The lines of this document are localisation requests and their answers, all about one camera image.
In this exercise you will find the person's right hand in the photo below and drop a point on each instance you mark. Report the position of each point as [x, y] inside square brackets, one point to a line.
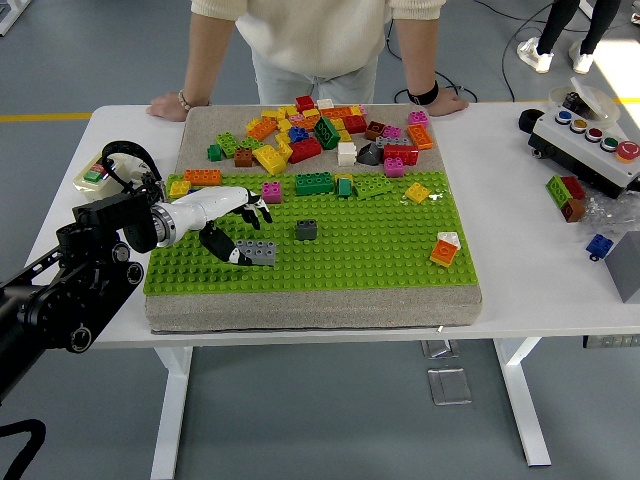
[167, 107]

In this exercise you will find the person's left hand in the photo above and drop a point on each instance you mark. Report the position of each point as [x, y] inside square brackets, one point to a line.
[447, 102]

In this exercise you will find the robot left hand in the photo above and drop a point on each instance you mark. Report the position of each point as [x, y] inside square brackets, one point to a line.
[210, 205]

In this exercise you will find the light grey 2x4 brick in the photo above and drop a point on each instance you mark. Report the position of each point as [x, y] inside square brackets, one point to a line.
[262, 250]

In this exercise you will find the dark grey 2x2 brick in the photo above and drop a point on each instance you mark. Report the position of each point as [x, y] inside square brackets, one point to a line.
[306, 231]

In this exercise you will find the person's left forearm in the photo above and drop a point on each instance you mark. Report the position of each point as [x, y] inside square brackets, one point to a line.
[415, 55]

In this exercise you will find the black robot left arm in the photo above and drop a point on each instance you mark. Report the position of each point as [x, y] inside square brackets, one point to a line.
[75, 295]

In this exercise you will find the person's right forearm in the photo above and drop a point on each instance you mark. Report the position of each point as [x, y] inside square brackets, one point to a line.
[205, 60]

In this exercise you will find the orange 2x4 brick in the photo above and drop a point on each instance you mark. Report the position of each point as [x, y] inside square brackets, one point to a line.
[262, 129]
[202, 177]
[420, 137]
[337, 112]

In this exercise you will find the magenta 2x2 brick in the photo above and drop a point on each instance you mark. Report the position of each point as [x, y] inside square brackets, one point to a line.
[394, 167]
[418, 119]
[392, 132]
[272, 193]

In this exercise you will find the yellow 2x2 brick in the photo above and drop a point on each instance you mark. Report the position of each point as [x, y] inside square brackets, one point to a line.
[418, 193]
[179, 189]

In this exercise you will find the brown 2x2 brick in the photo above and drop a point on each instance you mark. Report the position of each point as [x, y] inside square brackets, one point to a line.
[244, 158]
[375, 131]

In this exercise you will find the large yellow brick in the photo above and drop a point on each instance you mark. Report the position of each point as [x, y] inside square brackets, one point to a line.
[270, 160]

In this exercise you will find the dark grey slope brick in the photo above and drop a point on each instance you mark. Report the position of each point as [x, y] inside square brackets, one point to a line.
[370, 156]

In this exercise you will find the dark green 2x4 brick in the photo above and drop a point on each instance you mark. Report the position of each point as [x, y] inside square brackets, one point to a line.
[327, 132]
[313, 185]

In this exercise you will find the light green 2x4 brick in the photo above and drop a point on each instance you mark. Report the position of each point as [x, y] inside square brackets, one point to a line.
[373, 187]

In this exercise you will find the blue 2x2 brick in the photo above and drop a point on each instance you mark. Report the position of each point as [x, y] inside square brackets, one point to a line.
[298, 134]

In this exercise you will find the white 2x2 brick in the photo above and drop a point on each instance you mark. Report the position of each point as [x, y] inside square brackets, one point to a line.
[346, 155]

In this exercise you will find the pink brick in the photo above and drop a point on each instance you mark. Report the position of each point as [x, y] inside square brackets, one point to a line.
[297, 118]

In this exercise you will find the small teal green brick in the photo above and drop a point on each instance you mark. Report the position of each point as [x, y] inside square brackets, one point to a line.
[344, 188]

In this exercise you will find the red 2x2 brick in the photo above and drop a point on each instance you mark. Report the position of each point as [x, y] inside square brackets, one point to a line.
[305, 103]

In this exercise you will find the green brick with circles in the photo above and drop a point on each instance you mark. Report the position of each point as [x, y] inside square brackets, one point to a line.
[556, 190]

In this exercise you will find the green baseplate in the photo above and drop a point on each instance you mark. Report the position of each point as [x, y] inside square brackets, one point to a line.
[350, 250]

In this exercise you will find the orange 2x2 brick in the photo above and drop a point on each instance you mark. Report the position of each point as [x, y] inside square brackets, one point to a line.
[444, 254]

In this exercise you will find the black wristwatch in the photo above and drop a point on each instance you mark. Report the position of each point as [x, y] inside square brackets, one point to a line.
[422, 95]

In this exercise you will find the black tape roll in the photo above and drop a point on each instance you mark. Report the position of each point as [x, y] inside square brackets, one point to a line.
[525, 120]

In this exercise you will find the person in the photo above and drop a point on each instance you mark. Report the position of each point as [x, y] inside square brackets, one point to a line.
[555, 20]
[310, 35]

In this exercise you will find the white button control box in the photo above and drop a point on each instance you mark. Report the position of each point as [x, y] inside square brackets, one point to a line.
[575, 150]

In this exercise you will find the clear round container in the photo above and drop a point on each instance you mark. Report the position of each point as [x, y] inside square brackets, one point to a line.
[597, 100]

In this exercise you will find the clear plastic bag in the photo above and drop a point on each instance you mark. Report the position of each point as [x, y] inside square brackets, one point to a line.
[607, 212]

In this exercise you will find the white table leg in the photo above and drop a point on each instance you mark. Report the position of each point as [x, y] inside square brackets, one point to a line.
[520, 400]
[172, 400]

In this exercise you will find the grey box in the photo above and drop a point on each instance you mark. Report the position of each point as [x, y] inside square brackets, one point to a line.
[627, 270]

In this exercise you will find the small clear floor plate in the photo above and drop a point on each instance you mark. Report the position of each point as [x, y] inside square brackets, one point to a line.
[437, 348]

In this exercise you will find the table control panel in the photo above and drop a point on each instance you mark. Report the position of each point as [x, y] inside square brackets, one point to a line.
[610, 342]

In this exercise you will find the cream switch box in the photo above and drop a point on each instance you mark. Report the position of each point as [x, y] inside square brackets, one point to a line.
[87, 175]

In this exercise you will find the white furniture frame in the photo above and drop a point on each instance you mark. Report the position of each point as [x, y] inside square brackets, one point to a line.
[7, 20]

